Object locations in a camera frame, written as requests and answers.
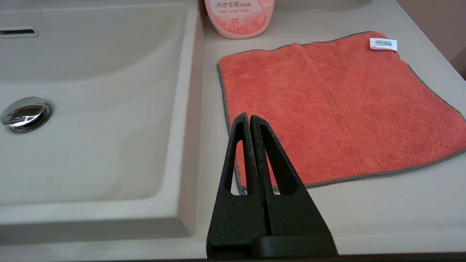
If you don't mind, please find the pink pump soap bottle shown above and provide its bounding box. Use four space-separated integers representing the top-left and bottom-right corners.
204 0 276 39

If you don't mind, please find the orange microfibre cloth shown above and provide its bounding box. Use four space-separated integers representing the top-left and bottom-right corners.
217 31 466 195

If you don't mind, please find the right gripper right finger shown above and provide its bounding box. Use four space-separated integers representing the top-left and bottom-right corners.
250 115 332 236

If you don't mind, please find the chrome drain stopper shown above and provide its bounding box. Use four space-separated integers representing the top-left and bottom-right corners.
0 96 52 133

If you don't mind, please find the white wash basin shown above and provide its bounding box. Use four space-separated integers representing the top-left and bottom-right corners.
0 0 466 257

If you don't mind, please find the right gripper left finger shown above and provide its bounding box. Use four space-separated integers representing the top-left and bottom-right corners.
206 112 270 259

